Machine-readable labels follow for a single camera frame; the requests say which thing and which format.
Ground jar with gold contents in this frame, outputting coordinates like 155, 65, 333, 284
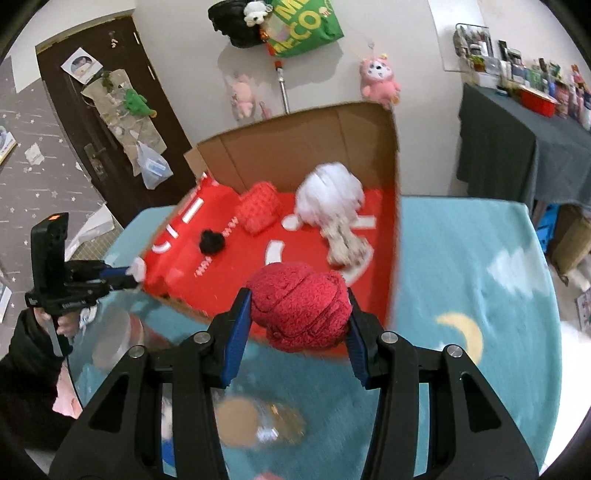
256, 401, 308, 444

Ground metal pole orange tip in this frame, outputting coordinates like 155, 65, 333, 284
273, 59, 291, 115

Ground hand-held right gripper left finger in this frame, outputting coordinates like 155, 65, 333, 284
48, 286, 254, 480

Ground clear plastic bag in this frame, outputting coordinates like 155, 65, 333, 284
135, 141, 174, 190

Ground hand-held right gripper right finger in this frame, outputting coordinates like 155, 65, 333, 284
344, 287, 541, 480

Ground person's left hand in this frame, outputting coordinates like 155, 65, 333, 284
34, 309, 84, 344

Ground green tote bag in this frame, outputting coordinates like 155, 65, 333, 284
265, 0, 345, 58

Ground black fuzzy scrunchie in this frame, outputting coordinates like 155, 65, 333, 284
198, 228, 228, 254

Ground white panda plush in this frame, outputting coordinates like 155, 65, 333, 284
243, 0, 271, 26

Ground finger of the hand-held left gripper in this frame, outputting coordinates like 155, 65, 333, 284
69, 281, 139, 298
69, 261, 132, 280

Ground red knit scrunchie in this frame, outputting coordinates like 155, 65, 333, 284
247, 262, 354, 354

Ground pink plush with face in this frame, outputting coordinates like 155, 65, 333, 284
359, 53, 402, 108

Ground dark brown door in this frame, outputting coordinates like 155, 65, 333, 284
36, 16, 199, 232

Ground white paper on door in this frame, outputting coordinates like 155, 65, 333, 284
61, 46, 101, 85

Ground row of cosmetics bottles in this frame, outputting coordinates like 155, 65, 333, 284
452, 23, 591, 134

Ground cardboard box red lining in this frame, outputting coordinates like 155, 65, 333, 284
141, 102, 402, 365

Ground table with dark cloth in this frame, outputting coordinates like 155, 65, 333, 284
456, 83, 591, 215

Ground wall mirror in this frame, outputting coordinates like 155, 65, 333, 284
427, 0, 490, 72

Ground beige hanging organiser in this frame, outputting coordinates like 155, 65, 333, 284
81, 68, 168, 178

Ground white mesh bath loofah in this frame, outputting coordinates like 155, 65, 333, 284
294, 161, 365, 228

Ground person's left forearm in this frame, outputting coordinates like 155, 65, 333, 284
0, 314, 75, 453

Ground orange mesh sponge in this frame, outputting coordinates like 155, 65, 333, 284
236, 182, 282, 237

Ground red plastic basket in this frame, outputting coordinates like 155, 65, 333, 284
519, 87, 559, 116

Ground black hanging bag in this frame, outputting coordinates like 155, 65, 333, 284
208, 0, 273, 49

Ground green plush toy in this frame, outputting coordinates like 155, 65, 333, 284
122, 89, 158, 118

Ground metal door handle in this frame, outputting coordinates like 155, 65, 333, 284
84, 144, 109, 188

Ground light pink plush toy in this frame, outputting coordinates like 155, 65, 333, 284
225, 74, 257, 121

